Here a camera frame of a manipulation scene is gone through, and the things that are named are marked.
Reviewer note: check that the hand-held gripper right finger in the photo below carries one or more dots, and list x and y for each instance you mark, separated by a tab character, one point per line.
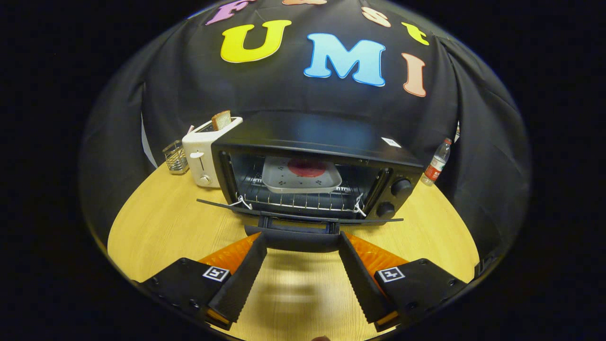
360	282

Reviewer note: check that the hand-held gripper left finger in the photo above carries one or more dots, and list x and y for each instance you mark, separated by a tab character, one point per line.
244	282

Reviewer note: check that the white square plate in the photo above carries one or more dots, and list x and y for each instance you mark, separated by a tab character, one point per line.
279	181

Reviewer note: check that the round pink ham slice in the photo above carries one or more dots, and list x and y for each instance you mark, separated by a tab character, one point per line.
307	168

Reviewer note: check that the black toaster oven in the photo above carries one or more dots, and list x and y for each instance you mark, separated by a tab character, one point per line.
322	132

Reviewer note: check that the white pop-up toaster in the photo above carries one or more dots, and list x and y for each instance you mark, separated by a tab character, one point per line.
201	148

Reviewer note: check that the clear plastic water bottle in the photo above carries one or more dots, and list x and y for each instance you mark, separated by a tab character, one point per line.
436	163

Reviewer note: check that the toasted bread slice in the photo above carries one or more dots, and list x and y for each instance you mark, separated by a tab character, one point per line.
221	120

